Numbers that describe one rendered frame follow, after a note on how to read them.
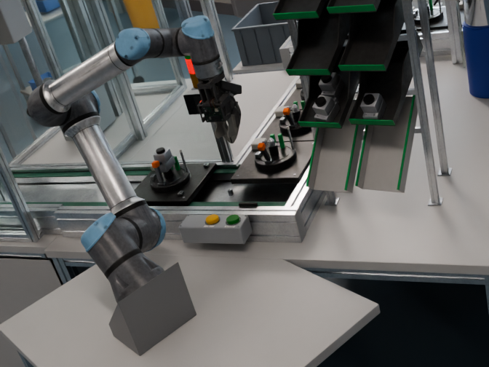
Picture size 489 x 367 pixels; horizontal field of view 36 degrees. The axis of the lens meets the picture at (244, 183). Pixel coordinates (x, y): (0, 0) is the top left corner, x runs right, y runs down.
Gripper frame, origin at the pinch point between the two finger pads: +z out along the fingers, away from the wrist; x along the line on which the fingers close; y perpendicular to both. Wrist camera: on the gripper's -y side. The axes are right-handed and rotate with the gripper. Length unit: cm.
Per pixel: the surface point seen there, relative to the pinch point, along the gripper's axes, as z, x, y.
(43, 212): 28, -83, -3
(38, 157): 37, -131, -60
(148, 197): 26, -42, -10
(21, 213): 25, -87, 1
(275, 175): 26.2, -1.6, -23.0
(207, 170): 26.2, -28.1, -26.7
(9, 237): 35, -98, 1
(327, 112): -0.6, 24.6, -11.3
